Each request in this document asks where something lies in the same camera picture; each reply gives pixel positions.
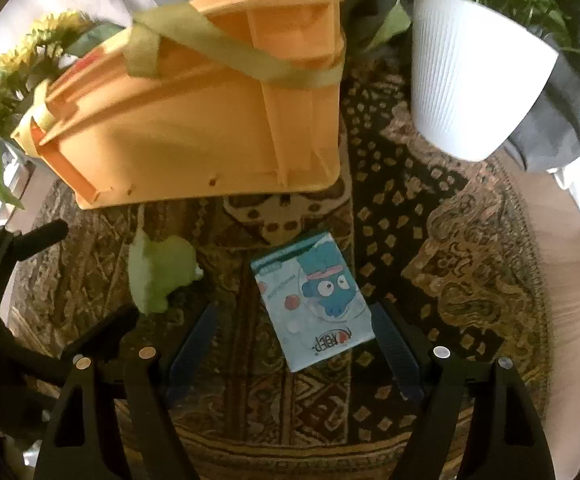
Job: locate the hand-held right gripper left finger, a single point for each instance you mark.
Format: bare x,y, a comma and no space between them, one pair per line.
190,345

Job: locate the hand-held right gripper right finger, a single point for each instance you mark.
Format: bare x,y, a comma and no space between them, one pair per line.
395,355

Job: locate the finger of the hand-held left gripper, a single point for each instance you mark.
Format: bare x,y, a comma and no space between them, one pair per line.
45,237
110,330

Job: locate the green plush toy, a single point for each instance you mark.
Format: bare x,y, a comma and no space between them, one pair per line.
162,270

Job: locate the blue cartoon tissue pack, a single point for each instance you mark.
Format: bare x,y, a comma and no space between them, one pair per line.
315,305

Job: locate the orange plastic crate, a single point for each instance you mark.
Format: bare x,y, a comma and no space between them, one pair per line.
195,125

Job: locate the patterned fringed rug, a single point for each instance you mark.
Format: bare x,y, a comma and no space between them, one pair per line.
445,270

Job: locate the sunflower bouquet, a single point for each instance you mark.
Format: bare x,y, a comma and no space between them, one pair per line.
20,70

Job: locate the grey ribbed vase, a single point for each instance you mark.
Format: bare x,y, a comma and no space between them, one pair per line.
97,37

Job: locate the white ribbed plant pot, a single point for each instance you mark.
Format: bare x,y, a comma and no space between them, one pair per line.
470,75

